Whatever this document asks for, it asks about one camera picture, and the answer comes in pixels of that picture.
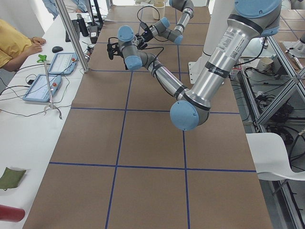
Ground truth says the blue teach pendant near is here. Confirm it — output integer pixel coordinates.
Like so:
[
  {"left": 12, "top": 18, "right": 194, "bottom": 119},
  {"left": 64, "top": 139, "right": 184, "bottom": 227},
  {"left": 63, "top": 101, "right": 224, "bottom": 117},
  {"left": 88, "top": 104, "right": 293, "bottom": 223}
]
[{"left": 22, "top": 74, "right": 61, "bottom": 103}]

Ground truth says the person in yellow shirt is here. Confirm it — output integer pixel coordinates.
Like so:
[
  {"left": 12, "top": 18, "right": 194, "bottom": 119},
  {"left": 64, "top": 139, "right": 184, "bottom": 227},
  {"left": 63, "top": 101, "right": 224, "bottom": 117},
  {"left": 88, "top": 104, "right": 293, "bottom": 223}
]
[{"left": 0, "top": 20, "right": 46, "bottom": 72}]

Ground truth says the blue teach pendant far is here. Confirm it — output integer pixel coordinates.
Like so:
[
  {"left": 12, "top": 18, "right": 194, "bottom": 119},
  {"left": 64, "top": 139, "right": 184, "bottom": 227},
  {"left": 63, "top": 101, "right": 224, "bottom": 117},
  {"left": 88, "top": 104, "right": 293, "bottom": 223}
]
[{"left": 48, "top": 52, "right": 78, "bottom": 75}]

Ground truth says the metal stand with green top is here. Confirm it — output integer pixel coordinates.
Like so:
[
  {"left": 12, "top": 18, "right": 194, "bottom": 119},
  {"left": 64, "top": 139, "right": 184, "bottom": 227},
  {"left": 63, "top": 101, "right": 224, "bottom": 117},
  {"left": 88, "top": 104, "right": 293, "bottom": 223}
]
[{"left": 37, "top": 54, "right": 62, "bottom": 120}]

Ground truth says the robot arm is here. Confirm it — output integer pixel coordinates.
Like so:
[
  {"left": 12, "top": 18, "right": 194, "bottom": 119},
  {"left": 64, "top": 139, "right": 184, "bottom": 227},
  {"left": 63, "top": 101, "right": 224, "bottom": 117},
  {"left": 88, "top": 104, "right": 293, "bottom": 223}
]
[
  {"left": 107, "top": 0, "right": 281, "bottom": 131},
  {"left": 138, "top": 0, "right": 194, "bottom": 45}
]

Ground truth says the white chair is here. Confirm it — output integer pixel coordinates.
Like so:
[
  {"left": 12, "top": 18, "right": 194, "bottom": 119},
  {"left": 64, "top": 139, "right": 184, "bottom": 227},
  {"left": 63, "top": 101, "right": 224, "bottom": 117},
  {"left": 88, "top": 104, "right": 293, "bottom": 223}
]
[{"left": 246, "top": 133, "right": 305, "bottom": 181}]

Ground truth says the aluminium frame post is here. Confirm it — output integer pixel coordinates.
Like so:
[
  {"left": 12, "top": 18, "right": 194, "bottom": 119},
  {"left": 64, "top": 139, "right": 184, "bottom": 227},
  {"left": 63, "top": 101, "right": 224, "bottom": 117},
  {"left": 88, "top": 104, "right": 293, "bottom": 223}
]
[{"left": 55, "top": 0, "right": 89, "bottom": 73}]

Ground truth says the cream cylindrical container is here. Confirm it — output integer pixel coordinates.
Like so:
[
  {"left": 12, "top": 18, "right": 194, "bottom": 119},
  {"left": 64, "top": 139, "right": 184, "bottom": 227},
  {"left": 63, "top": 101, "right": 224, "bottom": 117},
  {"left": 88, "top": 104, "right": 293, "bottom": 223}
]
[{"left": 152, "top": 0, "right": 165, "bottom": 20}]

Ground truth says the black water bottle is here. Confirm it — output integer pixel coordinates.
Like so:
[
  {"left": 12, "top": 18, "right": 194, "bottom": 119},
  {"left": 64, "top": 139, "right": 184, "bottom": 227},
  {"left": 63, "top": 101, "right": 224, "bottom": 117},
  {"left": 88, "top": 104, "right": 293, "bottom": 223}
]
[{"left": 76, "top": 13, "right": 89, "bottom": 37}]

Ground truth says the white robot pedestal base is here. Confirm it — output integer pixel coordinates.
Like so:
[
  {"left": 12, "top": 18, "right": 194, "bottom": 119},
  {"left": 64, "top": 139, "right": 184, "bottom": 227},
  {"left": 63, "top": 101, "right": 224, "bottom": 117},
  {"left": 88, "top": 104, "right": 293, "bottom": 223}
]
[{"left": 188, "top": 62, "right": 204, "bottom": 84}]

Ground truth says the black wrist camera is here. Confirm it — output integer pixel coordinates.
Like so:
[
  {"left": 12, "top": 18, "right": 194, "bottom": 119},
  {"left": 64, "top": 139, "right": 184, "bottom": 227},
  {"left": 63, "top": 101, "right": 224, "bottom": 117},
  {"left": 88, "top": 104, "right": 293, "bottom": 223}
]
[{"left": 138, "top": 21, "right": 154, "bottom": 46}]

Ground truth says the green cloth pouch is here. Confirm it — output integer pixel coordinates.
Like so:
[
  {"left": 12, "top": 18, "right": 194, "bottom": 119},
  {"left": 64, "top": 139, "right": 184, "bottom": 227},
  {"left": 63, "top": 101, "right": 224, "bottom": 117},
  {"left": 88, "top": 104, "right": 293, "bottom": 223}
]
[{"left": 0, "top": 167, "right": 26, "bottom": 191}]

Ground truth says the red cylinder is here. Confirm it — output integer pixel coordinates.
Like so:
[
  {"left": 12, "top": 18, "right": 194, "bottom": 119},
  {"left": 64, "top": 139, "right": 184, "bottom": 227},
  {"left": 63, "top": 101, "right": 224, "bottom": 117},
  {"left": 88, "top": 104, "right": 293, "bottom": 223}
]
[{"left": 0, "top": 205, "right": 25, "bottom": 222}]

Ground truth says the black computer mouse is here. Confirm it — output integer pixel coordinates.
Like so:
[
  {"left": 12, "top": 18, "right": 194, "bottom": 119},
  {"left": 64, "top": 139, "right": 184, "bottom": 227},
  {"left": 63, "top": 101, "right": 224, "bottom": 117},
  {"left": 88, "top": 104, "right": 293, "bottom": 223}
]
[{"left": 52, "top": 46, "right": 63, "bottom": 53}]

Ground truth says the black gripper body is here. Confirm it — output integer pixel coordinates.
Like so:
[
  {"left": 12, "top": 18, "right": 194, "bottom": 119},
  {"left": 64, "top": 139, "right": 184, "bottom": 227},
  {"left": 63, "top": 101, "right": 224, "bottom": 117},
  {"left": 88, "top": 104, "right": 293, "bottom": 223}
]
[{"left": 107, "top": 37, "right": 122, "bottom": 60}]

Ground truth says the blue teach pendant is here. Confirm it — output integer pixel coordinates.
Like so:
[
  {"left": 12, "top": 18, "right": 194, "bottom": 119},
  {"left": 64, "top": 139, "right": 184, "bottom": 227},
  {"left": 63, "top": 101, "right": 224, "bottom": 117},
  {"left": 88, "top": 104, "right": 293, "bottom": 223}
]
[
  {"left": 48, "top": 52, "right": 78, "bottom": 75},
  {"left": 22, "top": 74, "right": 61, "bottom": 103}
]

